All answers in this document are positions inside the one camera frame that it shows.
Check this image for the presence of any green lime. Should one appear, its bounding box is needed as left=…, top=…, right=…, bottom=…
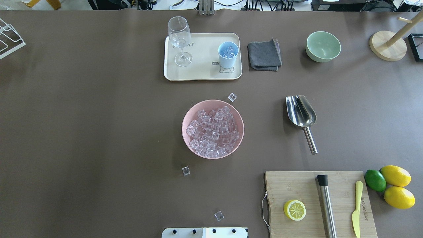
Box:
left=364, top=169, right=387, bottom=192

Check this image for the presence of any light blue plastic cup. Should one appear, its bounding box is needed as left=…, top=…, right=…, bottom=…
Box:
left=218, top=42, right=239, bottom=69

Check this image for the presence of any lower yellow lemon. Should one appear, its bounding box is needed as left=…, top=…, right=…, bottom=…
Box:
left=383, top=186, right=415, bottom=209

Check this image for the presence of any upper yellow lemon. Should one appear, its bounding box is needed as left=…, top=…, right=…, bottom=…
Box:
left=379, top=165, right=411, bottom=188

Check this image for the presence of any stainless steel ice scoop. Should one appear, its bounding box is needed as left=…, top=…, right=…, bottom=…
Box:
left=286, top=95, right=318, bottom=155

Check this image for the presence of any yellow lemon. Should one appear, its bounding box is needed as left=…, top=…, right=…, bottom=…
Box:
left=379, top=165, right=411, bottom=188
left=383, top=186, right=415, bottom=209

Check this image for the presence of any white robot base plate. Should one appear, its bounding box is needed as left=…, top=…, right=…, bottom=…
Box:
left=161, top=227, right=249, bottom=238

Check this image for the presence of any grey folded cloth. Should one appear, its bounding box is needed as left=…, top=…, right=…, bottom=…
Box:
left=248, top=39, right=282, bottom=72

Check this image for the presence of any steel muddler black tip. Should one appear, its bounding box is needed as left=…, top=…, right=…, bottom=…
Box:
left=316, top=175, right=337, bottom=238

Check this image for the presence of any wooden cutting board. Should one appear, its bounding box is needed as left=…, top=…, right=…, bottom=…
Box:
left=265, top=171, right=365, bottom=238

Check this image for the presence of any clear wine glass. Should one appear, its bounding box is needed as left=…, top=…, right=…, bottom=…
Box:
left=168, top=16, right=192, bottom=67

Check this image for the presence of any pile of clear ice cubes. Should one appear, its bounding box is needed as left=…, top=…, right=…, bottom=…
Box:
left=182, top=105, right=242, bottom=159

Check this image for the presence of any half lemon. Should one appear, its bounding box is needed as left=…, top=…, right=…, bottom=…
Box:
left=284, top=199, right=306, bottom=221

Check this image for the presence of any black frame tray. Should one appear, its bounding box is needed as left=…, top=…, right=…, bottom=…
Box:
left=407, top=34, right=423, bottom=62

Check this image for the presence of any pink bowl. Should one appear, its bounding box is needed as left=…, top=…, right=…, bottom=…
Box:
left=181, top=99, right=245, bottom=160

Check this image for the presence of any stray ice cube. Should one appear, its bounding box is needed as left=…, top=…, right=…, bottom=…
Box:
left=228, top=93, right=237, bottom=102
left=214, top=211, right=225, bottom=222
left=182, top=166, right=190, bottom=176

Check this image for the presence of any white wire dish rack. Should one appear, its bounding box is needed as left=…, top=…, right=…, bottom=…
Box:
left=0, top=19, right=26, bottom=59

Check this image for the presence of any cream rectangular serving tray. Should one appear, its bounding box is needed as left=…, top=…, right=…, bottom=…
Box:
left=164, top=33, right=242, bottom=81

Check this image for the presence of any yellow plastic knife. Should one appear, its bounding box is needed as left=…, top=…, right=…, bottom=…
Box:
left=352, top=181, right=364, bottom=238

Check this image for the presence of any green ceramic bowl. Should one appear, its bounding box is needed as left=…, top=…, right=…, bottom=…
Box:
left=305, top=31, right=341, bottom=63

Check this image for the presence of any wooden cup tree stand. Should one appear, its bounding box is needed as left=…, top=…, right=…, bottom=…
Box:
left=369, top=11, right=423, bottom=61

